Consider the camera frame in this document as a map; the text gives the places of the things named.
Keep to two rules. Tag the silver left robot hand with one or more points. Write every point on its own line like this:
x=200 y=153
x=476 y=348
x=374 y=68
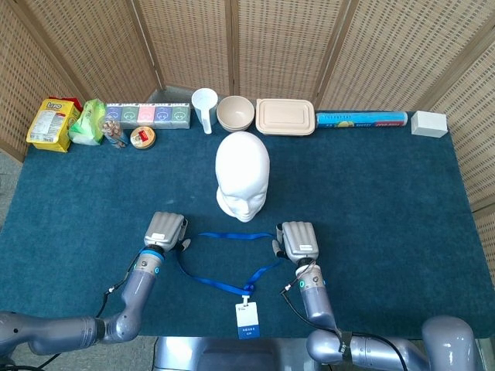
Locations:
x=164 y=230

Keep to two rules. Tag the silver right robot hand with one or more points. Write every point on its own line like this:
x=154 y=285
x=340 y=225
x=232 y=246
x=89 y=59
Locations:
x=298 y=239

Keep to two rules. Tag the white and blue ID badge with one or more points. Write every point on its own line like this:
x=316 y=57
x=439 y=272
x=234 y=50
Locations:
x=247 y=317

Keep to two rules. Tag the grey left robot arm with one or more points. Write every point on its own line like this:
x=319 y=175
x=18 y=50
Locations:
x=141 y=286

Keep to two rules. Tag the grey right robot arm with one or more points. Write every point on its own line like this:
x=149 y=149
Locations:
x=315 y=301

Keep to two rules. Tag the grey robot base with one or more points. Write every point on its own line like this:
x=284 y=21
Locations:
x=232 y=355

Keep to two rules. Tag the white mannequin head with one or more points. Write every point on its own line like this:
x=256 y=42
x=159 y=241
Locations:
x=242 y=166

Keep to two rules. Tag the dark blue table mat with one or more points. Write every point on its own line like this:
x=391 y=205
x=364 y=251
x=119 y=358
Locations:
x=96 y=193

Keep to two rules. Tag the round yellow tin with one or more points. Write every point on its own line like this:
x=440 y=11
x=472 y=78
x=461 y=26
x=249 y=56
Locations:
x=142 y=138

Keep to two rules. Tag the multicolour tissue pack row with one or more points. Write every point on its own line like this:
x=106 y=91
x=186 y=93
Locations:
x=147 y=115

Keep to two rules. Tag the beige lidded lunch box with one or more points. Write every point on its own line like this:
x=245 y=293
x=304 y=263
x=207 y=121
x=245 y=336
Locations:
x=284 y=116

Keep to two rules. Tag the green snack bag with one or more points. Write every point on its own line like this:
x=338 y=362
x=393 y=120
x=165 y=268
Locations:
x=87 y=123

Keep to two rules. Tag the white measuring scoop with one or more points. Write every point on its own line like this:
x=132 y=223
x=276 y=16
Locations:
x=205 y=102

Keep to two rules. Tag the blue cling film box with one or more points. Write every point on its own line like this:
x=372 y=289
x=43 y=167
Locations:
x=359 y=120

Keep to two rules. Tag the beige bowl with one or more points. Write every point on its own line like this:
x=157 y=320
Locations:
x=235 y=112

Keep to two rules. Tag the yellow snack bag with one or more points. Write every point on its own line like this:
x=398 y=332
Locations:
x=48 y=123

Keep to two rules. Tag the small white box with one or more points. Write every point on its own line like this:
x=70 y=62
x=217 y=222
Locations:
x=429 y=123

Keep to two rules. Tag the woven wooden folding screen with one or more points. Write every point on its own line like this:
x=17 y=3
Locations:
x=278 y=46

